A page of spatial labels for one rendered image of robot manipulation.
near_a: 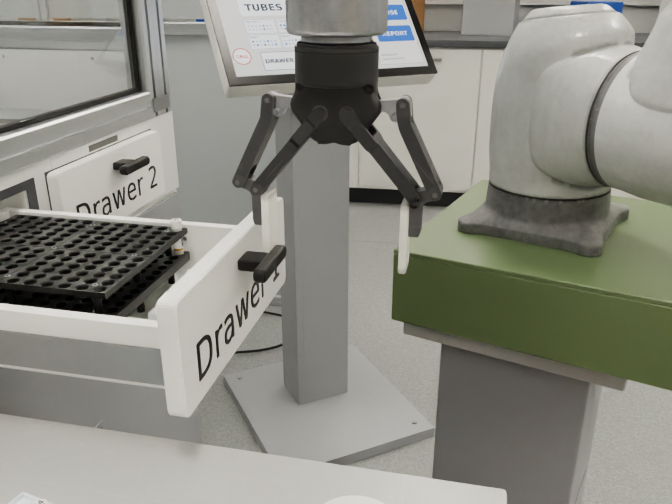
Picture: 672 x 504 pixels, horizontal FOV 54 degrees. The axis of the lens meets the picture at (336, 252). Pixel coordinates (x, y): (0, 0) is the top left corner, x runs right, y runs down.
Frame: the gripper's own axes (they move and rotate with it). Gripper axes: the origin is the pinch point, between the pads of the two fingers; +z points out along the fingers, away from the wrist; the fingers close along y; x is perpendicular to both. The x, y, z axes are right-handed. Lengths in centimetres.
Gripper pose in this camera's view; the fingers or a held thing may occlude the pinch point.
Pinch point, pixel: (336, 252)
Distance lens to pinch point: 65.7
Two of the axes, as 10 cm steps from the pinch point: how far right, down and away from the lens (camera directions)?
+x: -2.2, 3.7, -9.0
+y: -9.8, -0.8, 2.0
